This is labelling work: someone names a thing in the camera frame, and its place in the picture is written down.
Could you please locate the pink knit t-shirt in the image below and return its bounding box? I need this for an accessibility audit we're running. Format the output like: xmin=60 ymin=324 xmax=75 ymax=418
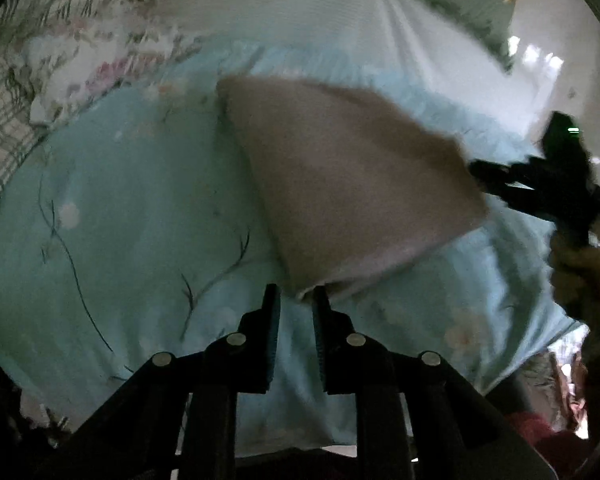
xmin=218 ymin=76 xmax=488 ymax=298

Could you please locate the person's right hand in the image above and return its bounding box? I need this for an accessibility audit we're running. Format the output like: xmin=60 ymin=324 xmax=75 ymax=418
xmin=548 ymin=232 xmax=600 ymax=333

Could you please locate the teal floral bedsheet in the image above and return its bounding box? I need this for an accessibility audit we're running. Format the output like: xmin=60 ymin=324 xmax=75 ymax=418
xmin=0 ymin=39 xmax=576 ymax=428

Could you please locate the white striped pillow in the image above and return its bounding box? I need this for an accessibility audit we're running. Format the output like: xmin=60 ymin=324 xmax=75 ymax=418
xmin=143 ymin=0 xmax=535 ymax=134

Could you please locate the white floral pink cloth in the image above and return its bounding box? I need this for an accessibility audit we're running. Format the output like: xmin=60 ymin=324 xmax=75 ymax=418
xmin=12 ymin=0 xmax=207 ymax=129

